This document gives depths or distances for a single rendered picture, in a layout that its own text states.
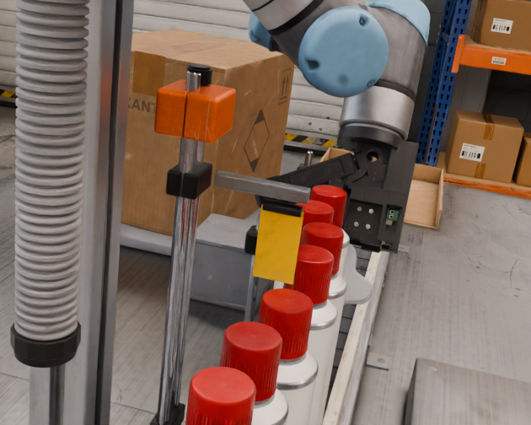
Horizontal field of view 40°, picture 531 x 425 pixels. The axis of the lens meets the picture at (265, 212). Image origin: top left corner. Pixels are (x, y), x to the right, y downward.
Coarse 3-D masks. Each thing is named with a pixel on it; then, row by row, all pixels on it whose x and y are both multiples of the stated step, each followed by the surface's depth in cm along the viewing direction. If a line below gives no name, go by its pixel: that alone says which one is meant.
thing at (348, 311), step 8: (360, 248) 109; (360, 256) 106; (368, 256) 107; (360, 264) 104; (360, 272) 101; (352, 304) 92; (344, 312) 89; (352, 312) 89; (344, 320) 87; (344, 328) 85; (344, 336) 84; (336, 344) 82; (344, 344) 82; (336, 352) 80; (336, 360) 78; (336, 368) 77; (328, 392) 73; (328, 400) 71
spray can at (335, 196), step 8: (312, 192) 67; (320, 192) 66; (328, 192) 66; (336, 192) 67; (344, 192) 67; (312, 200) 67; (320, 200) 66; (328, 200) 66; (336, 200) 66; (344, 200) 66; (336, 208) 66; (344, 208) 67; (336, 216) 66; (336, 224) 67; (344, 232) 68; (344, 240) 67; (344, 248) 67; (344, 256) 68; (344, 264) 68
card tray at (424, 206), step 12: (324, 156) 159; (336, 156) 166; (420, 168) 162; (432, 168) 162; (420, 180) 163; (432, 180) 163; (420, 192) 155; (432, 192) 156; (408, 204) 146; (420, 204) 147; (432, 204) 148; (408, 216) 140; (420, 216) 140; (432, 216) 141; (432, 228) 135
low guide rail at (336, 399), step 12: (372, 252) 99; (372, 264) 95; (372, 276) 92; (372, 288) 90; (360, 312) 82; (360, 324) 79; (348, 336) 77; (348, 348) 74; (348, 360) 72; (348, 372) 70; (336, 384) 68; (336, 396) 66; (336, 408) 64; (324, 420) 62; (336, 420) 63
